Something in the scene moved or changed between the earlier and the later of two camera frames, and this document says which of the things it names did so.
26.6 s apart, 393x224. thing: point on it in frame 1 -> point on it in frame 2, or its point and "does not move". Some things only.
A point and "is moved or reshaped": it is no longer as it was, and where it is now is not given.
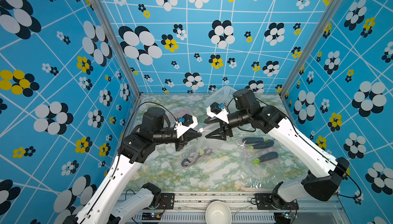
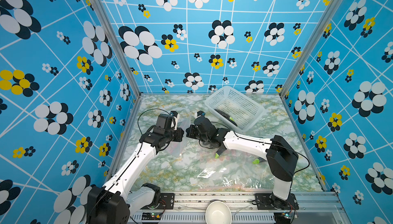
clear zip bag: [202, 147] is moved or reshaped
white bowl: [218, 212] does not move
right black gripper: [217, 134] -> [190, 134]
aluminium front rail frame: [246, 207] does not move
